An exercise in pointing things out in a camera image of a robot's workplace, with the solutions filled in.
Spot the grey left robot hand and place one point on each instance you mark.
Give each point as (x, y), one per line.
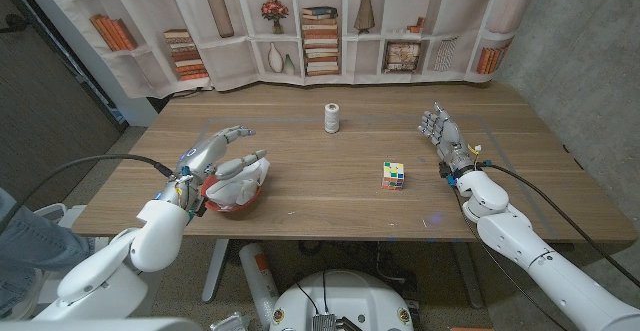
(200, 158)

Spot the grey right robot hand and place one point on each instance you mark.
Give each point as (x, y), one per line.
(450, 138)

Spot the white napkin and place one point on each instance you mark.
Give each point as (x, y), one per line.
(240, 186)

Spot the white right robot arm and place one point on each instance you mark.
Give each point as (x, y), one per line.
(550, 271)

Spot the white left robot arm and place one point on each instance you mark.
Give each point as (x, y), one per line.
(145, 251)

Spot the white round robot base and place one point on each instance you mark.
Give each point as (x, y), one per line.
(345, 296)

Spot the red bowl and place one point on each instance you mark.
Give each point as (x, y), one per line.
(232, 207)

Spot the white thread spool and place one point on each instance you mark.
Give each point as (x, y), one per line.
(332, 118)

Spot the multicoloured puzzle cube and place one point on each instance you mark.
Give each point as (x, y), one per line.
(393, 176)

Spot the printed bookshelf backdrop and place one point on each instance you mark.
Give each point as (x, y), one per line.
(225, 61)

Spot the grey table leg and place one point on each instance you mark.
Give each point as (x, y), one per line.
(215, 271)
(468, 276)

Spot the white roll with orange label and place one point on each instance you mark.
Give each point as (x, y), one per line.
(257, 281)

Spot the grey metal device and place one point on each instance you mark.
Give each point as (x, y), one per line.
(230, 322)

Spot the orange object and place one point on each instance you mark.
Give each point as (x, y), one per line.
(470, 329)

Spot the person in blue jeans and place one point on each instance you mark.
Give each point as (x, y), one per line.
(30, 251)

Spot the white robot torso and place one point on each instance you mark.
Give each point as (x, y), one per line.
(100, 325)

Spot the grey finned module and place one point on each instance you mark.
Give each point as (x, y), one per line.
(324, 322)

